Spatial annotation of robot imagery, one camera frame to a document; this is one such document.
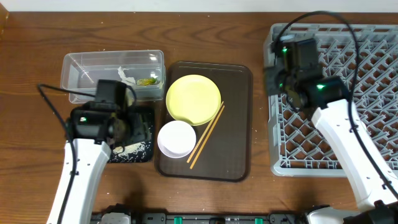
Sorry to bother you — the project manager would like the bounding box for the yellow plate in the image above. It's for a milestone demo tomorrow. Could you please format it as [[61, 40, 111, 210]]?
[[166, 75, 221, 126]]

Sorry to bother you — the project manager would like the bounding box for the pile of rice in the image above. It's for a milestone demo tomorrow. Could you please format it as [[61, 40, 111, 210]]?
[[113, 142, 146, 157]]

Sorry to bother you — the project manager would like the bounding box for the upper wooden chopstick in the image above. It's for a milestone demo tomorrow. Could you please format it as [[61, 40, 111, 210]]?
[[186, 100, 224, 164]]

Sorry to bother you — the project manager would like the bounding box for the wooden chopstick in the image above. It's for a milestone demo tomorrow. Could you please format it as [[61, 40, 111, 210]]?
[[186, 100, 224, 164], [189, 105, 226, 170]]

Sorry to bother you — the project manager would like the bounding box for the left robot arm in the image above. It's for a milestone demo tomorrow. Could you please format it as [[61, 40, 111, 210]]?
[[47, 106, 155, 224]]

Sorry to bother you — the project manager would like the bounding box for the brown serving tray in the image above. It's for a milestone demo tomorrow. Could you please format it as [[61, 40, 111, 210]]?
[[155, 62, 252, 182]]

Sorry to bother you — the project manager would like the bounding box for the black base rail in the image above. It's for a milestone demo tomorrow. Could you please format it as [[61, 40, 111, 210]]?
[[90, 203, 308, 224]]

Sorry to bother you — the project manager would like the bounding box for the white tissue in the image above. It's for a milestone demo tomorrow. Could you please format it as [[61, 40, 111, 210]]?
[[118, 67, 136, 86]]

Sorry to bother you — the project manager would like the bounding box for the grey dishwasher rack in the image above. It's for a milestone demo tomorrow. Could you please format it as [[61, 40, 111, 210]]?
[[263, 23, 398, 179]]

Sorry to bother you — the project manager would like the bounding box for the green snack wrapper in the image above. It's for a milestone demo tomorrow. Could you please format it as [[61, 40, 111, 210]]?
[[136, 78, 157, 86]]

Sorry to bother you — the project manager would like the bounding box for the clear plastic waste bin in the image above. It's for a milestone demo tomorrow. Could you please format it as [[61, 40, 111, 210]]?
[[60, 50, 166, 101]]

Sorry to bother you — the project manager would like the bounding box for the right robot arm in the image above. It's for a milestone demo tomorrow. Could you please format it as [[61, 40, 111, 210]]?
[[265, 38, 397, 223]]

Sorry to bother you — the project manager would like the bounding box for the lower wooden chopstick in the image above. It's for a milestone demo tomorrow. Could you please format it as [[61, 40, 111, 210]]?
[[189, 105, 226, 170]]

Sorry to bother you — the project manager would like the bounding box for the white bowl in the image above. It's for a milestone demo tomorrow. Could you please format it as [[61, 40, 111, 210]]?
[[157, 121, 197, 159]]

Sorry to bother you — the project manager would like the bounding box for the black waste tray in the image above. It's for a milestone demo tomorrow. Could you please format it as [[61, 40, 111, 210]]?
[[108, 106, 155, 163]]

